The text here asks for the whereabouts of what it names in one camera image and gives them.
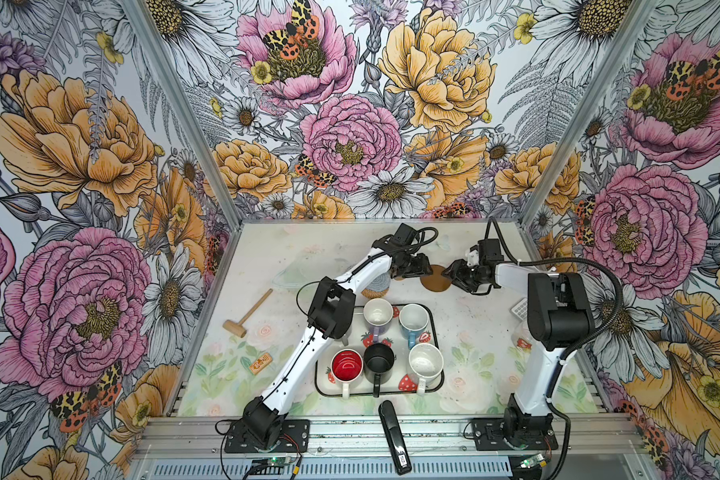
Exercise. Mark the small wooden block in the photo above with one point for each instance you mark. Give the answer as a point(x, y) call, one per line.
point(260, 363)

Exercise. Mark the glossy dark brown coaster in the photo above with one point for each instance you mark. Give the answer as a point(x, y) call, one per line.
point(436, 281)

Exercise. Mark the black mug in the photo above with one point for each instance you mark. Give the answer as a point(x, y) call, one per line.
point(378, 362)

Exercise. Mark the white blue mug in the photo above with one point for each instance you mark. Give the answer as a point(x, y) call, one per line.
point(413, 321)

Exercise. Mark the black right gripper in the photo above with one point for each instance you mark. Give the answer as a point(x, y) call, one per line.
point(456, 268)

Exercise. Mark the tan wicker coaster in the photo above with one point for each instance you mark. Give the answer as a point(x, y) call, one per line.
point(375, 293)

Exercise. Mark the grey blue woven coaster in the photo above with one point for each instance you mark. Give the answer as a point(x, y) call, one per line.
point(381, 281)

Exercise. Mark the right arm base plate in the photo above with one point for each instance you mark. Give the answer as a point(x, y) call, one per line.
point(491, 434)

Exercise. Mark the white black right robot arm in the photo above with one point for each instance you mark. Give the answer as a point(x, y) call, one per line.
point(560, 320)

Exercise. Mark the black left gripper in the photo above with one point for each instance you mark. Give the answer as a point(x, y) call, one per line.
point(421, 269)

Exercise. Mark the strawberry print serving tray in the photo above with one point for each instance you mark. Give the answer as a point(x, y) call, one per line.
point(400, 357)

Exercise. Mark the white calculator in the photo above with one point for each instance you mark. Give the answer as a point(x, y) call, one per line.
point(520, 310)

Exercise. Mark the white purple mug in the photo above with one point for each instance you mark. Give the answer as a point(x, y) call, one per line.
point(378, 314)

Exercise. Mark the aluminium front rail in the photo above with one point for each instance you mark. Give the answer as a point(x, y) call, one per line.
point(362, 436)

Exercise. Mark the red mug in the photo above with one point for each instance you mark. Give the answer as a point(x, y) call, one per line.
point(347, 368)

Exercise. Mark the black stapler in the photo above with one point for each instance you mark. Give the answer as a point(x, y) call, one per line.
point(395, 438)

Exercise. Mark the clear glass cup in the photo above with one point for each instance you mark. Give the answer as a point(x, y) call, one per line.
point(521, 337)

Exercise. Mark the wooden mallet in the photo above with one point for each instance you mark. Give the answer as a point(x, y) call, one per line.
point(237, 328)

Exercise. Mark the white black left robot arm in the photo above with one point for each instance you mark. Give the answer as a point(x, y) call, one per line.
point(329, 317)

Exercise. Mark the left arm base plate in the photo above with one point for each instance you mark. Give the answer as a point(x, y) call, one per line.
point(285, 436)

